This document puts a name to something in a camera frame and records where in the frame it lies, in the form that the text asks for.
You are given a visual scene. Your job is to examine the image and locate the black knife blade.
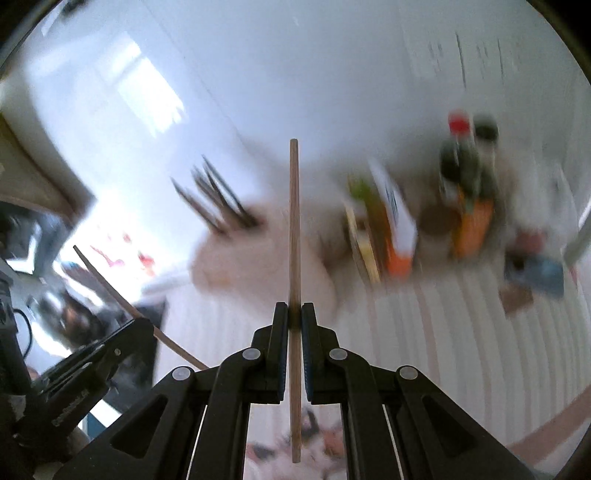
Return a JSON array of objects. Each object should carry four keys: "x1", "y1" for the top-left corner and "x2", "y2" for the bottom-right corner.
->
[{"x1": 504, "y1": 253, "x2": 565, "y2": 298}]

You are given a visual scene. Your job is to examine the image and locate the plain wooden chopstick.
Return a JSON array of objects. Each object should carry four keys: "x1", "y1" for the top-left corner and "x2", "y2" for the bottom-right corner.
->
[{"x1": 288, "y1": 139, "x2": 303, "y2": 464}]

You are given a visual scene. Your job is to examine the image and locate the striped beige table mat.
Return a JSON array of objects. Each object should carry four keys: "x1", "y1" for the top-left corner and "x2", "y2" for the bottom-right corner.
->
[{"x1": 154, "y1": 257, "x2": 591, "y2": 480}]

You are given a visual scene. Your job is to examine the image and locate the brown paper label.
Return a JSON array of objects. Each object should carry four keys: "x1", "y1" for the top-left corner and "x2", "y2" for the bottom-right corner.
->
[{"x1": 499, "y1": 284, "x2": 534, "y2": 317}]

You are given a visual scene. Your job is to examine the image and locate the cat print cloth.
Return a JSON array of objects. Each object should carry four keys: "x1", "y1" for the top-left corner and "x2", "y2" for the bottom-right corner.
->
[{"x1": 246, "y1": 407, "x2": 348, "y2": 480}]

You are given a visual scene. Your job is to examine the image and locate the fruit sticker sheet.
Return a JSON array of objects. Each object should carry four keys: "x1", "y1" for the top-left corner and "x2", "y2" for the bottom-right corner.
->
[{"x1": 90, "y1": 234, "x2": 155, "y2": 275}]

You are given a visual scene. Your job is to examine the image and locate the red cap dark bottle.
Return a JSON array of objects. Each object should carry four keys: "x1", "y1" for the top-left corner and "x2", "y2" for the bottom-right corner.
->
[{"x1": 439, "y1": 110, "x2": 482, "y2": 205}]

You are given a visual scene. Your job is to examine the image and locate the white ceramic utensil holder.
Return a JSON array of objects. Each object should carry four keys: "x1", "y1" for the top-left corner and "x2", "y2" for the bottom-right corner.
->
[{"x1": 191, "y1": 202, "x2": 348, "y2": 321}]

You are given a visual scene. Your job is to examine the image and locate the wooden chopstick with gold band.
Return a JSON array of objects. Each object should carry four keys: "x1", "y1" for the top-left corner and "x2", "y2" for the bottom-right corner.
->
[{"x1": 73, "y1": 245, "x2": 208, "y2": 370}]

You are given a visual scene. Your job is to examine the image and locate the black chopsticks in holder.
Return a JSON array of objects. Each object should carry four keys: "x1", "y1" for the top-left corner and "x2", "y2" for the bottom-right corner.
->
[{"x1": 170, "y1": 155, "x2": 263, "y2": 238}]

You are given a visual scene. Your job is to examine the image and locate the red round object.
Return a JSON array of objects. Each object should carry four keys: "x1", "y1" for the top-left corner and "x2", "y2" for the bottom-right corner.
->
[{"x1": 513, "y1": 230, "x2": 547, "y2": 255}]

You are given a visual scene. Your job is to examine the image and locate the yellow spice bottle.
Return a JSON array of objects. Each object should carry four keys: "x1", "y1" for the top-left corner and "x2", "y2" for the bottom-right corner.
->
[{"x1": 344, "y1": 176, "x2": 381, "y2": 285}]

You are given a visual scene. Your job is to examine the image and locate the orange packet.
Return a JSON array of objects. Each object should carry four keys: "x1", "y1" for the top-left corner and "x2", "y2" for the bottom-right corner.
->
[{"x1": 452, "y1": 192, "x2": 494, "y2": 259}]

